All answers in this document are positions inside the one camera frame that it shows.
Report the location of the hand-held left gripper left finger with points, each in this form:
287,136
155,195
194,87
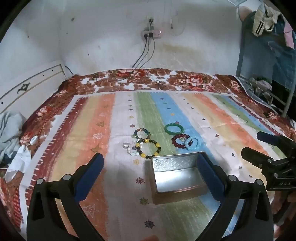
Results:
89,178

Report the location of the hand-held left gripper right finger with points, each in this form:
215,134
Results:
210,176

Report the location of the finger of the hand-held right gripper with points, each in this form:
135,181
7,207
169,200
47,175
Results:
266,138
254,156

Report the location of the silver metal tin box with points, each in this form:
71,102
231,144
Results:
178,173

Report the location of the green jade bangle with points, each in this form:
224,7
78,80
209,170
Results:
172,132

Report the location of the pile of clothes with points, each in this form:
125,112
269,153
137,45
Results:
261,89

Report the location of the striped colourful blanket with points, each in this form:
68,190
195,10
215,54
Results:
115,129

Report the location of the white plastic bag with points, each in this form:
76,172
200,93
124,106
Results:
19,160

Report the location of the blue jeans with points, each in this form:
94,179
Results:
283,60

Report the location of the metal chair with clothes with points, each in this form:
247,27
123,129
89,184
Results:
240,55

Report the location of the grey crumpled cloth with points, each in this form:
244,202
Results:
11,129

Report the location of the pink hanging cloth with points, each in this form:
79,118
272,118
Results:
288,34

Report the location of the white bed headboard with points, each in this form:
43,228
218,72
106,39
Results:
30,85

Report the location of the white striped jacket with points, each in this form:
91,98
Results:
261,22

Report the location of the pink power strip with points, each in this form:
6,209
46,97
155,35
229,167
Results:
155,33

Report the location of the white wall socket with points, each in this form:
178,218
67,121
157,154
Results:
150,20

